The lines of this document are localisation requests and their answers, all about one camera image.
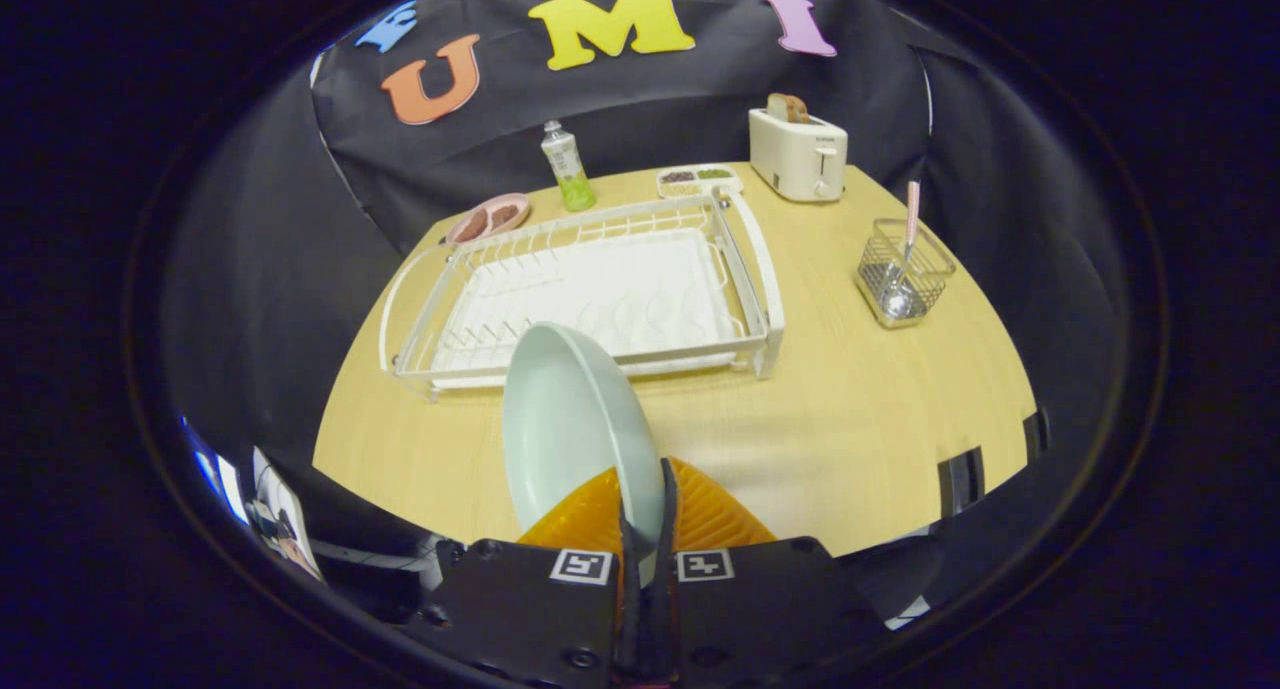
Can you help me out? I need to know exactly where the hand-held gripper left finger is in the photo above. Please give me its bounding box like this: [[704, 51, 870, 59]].
[[400, 469, 641, 689]]

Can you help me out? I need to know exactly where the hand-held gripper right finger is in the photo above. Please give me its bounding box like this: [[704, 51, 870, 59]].
[[655, 457, 891, 689]]

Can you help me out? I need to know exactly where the pale green plate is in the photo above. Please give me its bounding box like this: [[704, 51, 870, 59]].
[[502, 321, 667, 570]]

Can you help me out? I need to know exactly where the white wire dish rack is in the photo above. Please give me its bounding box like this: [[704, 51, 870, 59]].
[[378, 187, 787, 402]]

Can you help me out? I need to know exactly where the clear wire basket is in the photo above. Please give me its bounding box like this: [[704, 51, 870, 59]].
[[855, 218, 957, 330]]

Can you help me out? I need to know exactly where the red checked handle spoon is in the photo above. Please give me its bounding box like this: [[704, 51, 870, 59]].
[[884, 180, 921, 320]]

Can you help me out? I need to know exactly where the pink dish with brown food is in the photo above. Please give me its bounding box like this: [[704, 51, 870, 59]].
[[445, 193, 531, 246]]

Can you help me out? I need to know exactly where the white printed board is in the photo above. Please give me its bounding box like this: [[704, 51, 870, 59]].
[[250, 447, 323, 580]]

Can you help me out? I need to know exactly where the black rectangular block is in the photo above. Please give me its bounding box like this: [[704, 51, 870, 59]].
[[937, 447, 986, 518]]

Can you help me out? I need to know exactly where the blue lit screen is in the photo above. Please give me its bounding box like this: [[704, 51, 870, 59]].
[[180, 417, 251, 525]]

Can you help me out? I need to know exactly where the white divided snack tray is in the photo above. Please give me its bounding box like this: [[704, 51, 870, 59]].
[[656, 164, 744, 199]]

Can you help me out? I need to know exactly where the clear bottle with green liquid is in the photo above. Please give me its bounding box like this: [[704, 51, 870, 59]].
[[540, 120, 598, 213]]

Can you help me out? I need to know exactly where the white toaster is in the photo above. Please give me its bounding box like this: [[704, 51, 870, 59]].
[[748, 107, 849, 204]]

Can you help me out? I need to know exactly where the black backdrop cloth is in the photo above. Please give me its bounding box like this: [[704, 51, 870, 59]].
[[160, 0, 1131, 590]]

